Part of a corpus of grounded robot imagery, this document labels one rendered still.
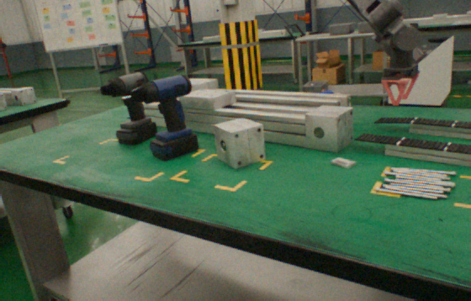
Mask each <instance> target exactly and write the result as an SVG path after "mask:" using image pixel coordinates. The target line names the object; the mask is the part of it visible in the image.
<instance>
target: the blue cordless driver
mask: <svg viewBox="0 0 471 301"><path fill-rule="evenodd" d="M191 91H192V83H191V80H190V78H188V77H187V75H178V76H174V77H168V78H163V79H156V80H152V81H150V82H146V83H141V85H140V87H137V88H136V89H135V90H134V91H131V92H130V96H129V97H122V100H125V99H129V98H130V99H131V101H132V102H134V103H146V104H149V103H154V102H156V103H157V102H159V103H158V104H157V107H158V109H159V112H160V114H162V115H163V118H164V120H165V123H166V126H167V130H163V131H162V132H158V133H156V139H155V140H152V141H151V143H150V145H151V150H152V154H153V156H155V157H156V158H158V159H161V160H164V161H166V160H171V159H173V158H175V157H178V156H181V155H184V154H187V153H190V152H192V151H196V150H197V149H198V136H197V135H196V134H193V133H192V130H191V129H190V128H186V124H185V121H184V120H185V119H186V117H185V114H184V112H183V108H182V105H181V102H180V101H179V100H177V98H178V97H181V96H186V95H189V93H190V92H191Z"/></svg>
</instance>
